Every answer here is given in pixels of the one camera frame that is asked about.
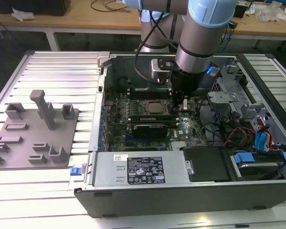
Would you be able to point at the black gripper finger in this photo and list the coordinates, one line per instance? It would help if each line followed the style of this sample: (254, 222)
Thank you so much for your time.
(186, 105)
(177, 102)

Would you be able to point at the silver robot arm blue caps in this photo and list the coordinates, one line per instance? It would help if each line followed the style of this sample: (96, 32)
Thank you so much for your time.
(197, 40)

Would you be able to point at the black RAM slot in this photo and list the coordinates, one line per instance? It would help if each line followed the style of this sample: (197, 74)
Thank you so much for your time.
(149, 97)
(149, 89)
(147, 114)
(149, 92)

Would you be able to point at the green motherboard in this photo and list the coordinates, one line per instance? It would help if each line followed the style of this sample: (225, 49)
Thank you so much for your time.
(193, 124)

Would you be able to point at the silver CPU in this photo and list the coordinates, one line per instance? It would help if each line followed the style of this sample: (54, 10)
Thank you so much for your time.
(155, 107)

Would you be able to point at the black graphics card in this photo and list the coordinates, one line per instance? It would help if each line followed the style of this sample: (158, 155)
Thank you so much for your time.
(150, 130)

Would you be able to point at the silver chipset heatsink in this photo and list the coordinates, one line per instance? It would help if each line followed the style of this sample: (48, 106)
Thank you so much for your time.
(180, 145)

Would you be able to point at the grey metal drive cage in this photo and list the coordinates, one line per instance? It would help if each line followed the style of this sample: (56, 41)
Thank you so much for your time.
(228, 97)

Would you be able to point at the black plastic drive cover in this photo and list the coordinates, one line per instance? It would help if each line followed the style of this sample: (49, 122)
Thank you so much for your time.
(205, 164)

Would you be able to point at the small black adapter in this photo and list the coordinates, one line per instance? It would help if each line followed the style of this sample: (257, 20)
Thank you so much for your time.
(233, 24)

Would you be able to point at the blue disk carrier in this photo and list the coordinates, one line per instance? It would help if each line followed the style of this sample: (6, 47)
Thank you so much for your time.
(244, 158)

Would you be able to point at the small black device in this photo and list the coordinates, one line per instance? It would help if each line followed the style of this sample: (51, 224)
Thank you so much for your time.
(240, 10)

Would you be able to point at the silver power supply unit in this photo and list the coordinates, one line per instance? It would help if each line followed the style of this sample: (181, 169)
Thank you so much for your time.
(109, 169)

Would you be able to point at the black hard disk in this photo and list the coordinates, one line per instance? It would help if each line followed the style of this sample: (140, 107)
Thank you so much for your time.
(257, 170)

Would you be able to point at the black open PC case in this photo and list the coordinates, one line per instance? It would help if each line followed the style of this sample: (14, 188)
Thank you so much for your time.
(157, 200)

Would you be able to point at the clear plastic bag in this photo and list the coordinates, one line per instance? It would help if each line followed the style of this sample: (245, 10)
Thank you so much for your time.
(271, 13)

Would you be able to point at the blue case latch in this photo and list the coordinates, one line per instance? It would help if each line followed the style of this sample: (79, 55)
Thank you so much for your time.
(75, 171)

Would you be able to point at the grey parts rack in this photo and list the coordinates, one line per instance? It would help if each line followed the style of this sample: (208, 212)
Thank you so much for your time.
(33, 148)

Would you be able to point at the large black box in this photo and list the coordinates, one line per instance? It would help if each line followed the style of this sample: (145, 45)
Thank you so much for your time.
(38, 7)

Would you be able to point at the crumpled white paper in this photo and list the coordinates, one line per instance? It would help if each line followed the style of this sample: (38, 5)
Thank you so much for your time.
(22, 14)

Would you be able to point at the wooden desk white frame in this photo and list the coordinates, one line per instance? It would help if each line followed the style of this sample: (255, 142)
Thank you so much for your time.
(85, 21)

